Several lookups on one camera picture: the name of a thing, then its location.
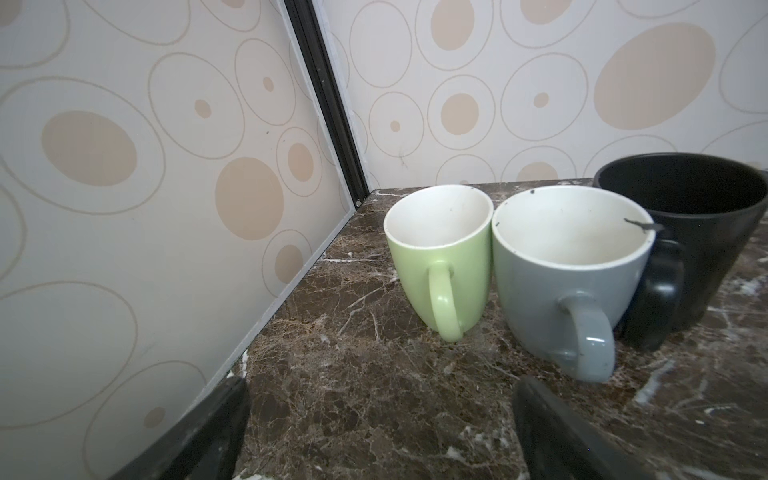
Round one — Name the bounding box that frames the black ceramic mug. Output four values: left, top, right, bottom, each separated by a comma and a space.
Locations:
593, 152, 767, 351

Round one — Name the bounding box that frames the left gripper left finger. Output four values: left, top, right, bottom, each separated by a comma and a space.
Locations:
112, 376, 251, 480

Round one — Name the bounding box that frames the light green ceramic mug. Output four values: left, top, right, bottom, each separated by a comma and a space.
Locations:
383, 185, 494, 342

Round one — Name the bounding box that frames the grey ceramic mug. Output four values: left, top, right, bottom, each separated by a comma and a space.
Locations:
492, 185, 656, 383

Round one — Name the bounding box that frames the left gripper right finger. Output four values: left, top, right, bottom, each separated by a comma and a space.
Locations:
512, 376, 653, 479

